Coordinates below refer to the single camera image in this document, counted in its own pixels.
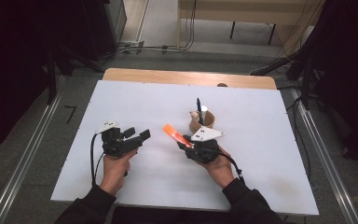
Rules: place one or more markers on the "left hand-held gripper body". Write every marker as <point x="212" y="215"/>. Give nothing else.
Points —
<point x="118" y="146"/>

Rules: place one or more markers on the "white glue stick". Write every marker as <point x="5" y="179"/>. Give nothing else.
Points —
<point x="204" y="109"/>

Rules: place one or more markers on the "orange utility knife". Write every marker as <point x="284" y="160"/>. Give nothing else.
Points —
<point x="174" y="133"/>

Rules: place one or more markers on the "beige desk with black legs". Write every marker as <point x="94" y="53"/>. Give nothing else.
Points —
<point x="245" y="12"/>

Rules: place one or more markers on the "person's right hand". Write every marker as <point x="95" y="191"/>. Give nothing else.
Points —
<point x="220" y="171"/>

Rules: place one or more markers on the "dark curtain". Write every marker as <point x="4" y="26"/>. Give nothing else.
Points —
<point x="348" y="62"/>
<point x="12" y="62"/>

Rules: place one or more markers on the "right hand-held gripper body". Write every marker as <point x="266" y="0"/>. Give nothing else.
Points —
<point x="206" y="149"/>

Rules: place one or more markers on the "dark cabinet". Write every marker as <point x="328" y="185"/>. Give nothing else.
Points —
<point x="105" y="25"/>

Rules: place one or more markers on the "wooden cup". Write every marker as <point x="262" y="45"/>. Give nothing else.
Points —
<point x="208" y="123"/>

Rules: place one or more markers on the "blue pen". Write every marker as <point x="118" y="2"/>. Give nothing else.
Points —
<point x="199" y="109"/>

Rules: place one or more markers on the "black metal stand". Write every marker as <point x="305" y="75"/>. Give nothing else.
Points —
<point x="307" y="84"/>

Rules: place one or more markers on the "small beige figurine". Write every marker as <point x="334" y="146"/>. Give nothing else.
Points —
<point x="194" y="116"/>

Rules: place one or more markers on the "metal floor rail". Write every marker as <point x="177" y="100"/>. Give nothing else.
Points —
<point x="28" y="158"/>
<point x="326" y="161"/>

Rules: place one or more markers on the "person's left hand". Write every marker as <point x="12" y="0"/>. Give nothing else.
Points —
<point x="115" y="171"/>

